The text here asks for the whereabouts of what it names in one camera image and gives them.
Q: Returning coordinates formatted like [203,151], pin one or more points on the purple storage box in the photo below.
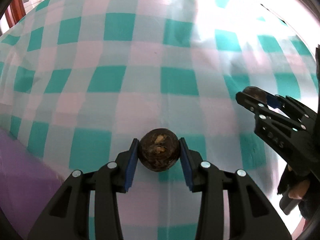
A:
[27,184]

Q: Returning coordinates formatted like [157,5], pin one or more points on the teal white checkered tablecloth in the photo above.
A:
[81,78]

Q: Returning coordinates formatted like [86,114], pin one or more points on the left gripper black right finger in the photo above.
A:
[229,196]

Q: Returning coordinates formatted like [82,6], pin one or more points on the gloved right hand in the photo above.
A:
[303,188]

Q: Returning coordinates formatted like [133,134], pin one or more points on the brown wooden door frame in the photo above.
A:
[14,12]

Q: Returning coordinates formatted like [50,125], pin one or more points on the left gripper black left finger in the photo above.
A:
[66,215]

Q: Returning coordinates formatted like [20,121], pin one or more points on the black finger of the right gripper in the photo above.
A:
[262,107]
[291,107]

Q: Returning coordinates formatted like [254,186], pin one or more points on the dark brown fruit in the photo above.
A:
[159,149]
[256,93]

